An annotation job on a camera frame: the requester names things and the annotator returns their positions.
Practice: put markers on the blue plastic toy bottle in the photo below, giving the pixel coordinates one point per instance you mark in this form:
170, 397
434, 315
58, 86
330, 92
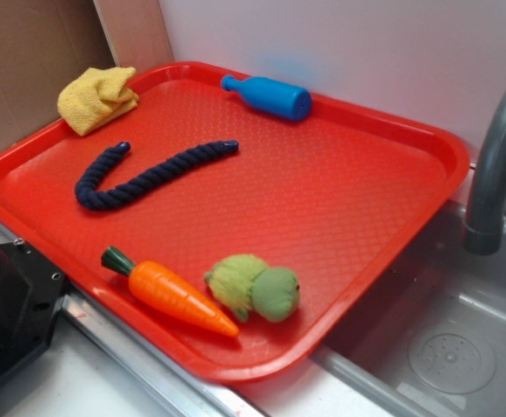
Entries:
271, 96

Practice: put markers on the brown cardboard panel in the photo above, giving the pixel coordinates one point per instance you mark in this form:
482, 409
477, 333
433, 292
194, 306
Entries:
44, 45

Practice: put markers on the green plush turtle toy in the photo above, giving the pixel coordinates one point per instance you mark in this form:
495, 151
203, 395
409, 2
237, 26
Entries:
247, 284

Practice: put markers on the orange plastic toy carrot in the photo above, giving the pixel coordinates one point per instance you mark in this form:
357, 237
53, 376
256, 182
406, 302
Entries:
160, 288

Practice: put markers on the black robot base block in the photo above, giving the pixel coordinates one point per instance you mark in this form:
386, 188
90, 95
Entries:
31, 288

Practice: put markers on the yellow folded cloth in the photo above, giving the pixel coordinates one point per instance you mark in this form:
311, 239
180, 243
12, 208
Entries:
96, 98

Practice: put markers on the grey toy faucet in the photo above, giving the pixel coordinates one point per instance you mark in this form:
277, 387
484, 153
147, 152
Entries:
486, 207

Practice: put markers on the grey plastic toy sink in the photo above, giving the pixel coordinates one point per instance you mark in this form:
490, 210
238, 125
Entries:
429, 336

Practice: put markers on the red plastic tray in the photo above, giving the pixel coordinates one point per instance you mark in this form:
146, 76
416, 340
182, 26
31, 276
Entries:
335, 197

